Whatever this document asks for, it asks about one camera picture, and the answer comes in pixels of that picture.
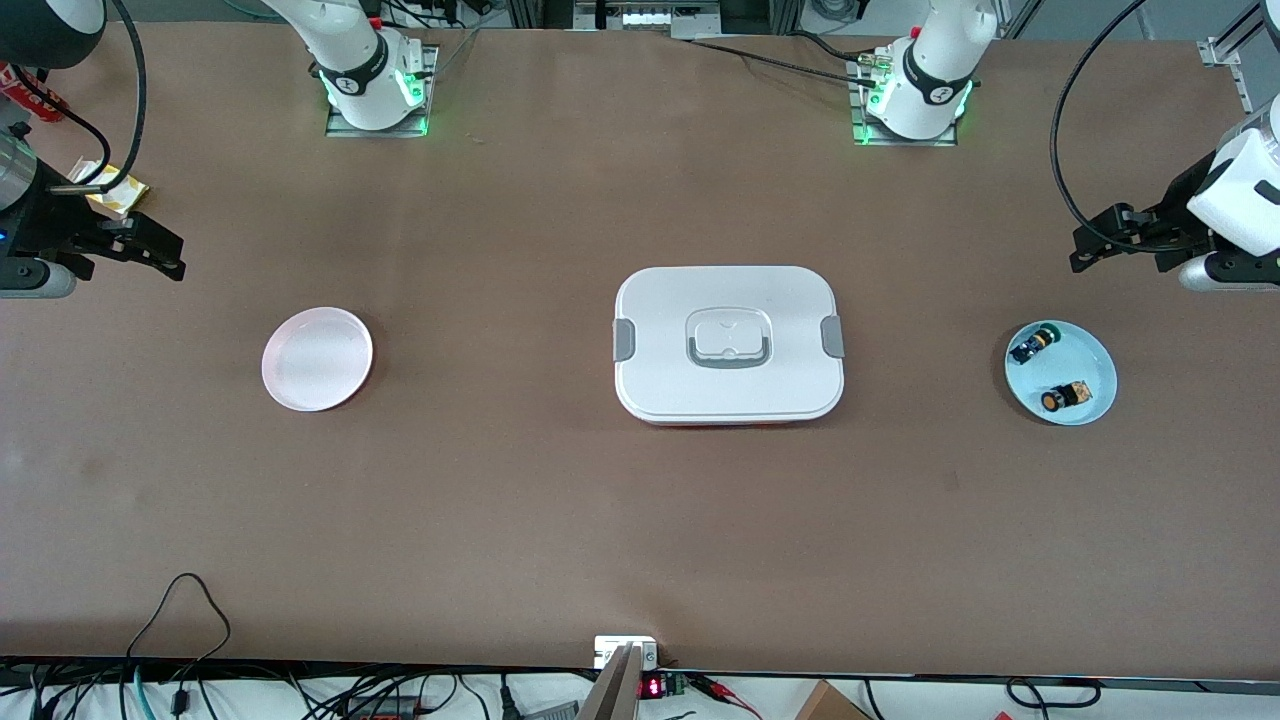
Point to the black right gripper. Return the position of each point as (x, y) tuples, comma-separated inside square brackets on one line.
[(40, 222)]

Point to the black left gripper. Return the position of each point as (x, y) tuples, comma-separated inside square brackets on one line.
[(1178, 208)]

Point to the orange push button switch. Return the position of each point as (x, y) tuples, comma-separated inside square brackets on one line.
[(1065, 397)]

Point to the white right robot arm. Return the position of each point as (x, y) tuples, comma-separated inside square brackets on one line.
[(360, 90)]

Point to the yellow open carton box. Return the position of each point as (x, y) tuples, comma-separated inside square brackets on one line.
[(118, 192)]

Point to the light blue round plate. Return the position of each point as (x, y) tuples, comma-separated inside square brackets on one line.
[(1085, 350)]

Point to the red drink can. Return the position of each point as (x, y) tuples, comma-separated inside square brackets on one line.
[(30, 100)]

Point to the pink round plate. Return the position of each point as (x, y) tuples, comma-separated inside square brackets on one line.
[(317, 360)]

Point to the white lidded lunch box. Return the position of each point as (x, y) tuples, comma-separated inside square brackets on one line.
[(730, 390)]

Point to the grey metal equipment rack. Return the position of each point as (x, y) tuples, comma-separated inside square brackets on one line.
[(650, 18)]

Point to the brown cardboard box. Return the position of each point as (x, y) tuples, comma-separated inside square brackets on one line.
[(828, 703)]

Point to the red black clip leads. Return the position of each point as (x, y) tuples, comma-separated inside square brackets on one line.
[(725, 692)]

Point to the small white device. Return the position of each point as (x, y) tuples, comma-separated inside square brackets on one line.
[(612, 648)]

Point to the red digit display module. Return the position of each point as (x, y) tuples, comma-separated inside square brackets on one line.
[(652, 687)]

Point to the green push button switch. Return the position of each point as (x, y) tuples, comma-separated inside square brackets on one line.
[(1033, 345)]

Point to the aluminium profile bracket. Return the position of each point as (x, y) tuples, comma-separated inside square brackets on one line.
[(1228, 65)]

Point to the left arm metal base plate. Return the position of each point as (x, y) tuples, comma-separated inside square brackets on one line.
[(905, 142)]

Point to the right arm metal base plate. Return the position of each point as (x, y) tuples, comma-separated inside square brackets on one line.
[(345, 130)]

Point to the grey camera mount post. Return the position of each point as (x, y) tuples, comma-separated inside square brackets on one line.
[(612, 692)]

